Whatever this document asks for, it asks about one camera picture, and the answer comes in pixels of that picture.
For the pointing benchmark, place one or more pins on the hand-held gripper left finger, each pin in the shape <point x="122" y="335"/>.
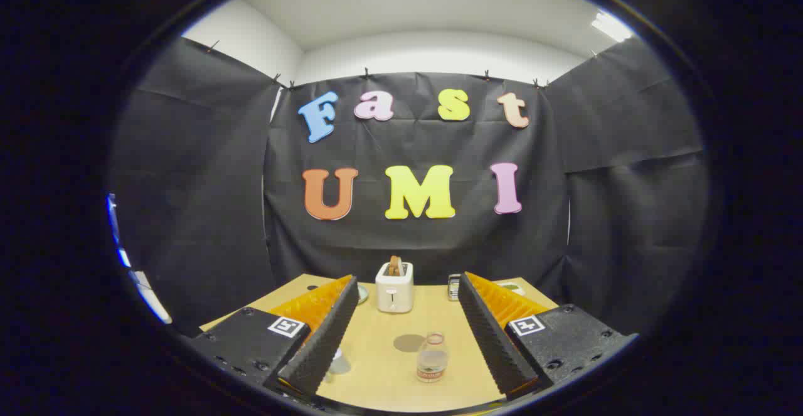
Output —
<point x="326" y="341"/>

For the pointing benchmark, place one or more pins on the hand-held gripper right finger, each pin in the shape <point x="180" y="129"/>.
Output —
<point x="492" y="341"/>

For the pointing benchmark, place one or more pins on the clear plastic juice bottle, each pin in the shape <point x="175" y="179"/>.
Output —
<point x="433" y="361"/>

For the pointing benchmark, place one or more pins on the round brown coaster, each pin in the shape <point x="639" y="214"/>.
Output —
<point x="406" y="342"/>

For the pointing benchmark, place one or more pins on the white divided seasoning tray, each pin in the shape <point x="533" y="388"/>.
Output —
<point x="511" y="288"/>

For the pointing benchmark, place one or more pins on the pale green plate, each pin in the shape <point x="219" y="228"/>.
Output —
<point x="362" y="293"/>

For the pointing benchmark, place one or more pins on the wooden table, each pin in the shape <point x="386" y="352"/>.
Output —
<point x="382" y="381"/>

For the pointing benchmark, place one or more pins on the white toaster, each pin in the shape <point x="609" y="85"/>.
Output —
<point x="394" y="290"/>

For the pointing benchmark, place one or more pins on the bread slice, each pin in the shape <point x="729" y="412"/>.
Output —
<point x="395" y="266"/>

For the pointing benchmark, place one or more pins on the black backdrop cloth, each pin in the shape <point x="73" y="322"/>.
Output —
<point x="188" y="184"/>

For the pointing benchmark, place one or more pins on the ceiling light panel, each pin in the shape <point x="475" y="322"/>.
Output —
<point x="611" y="27"/>

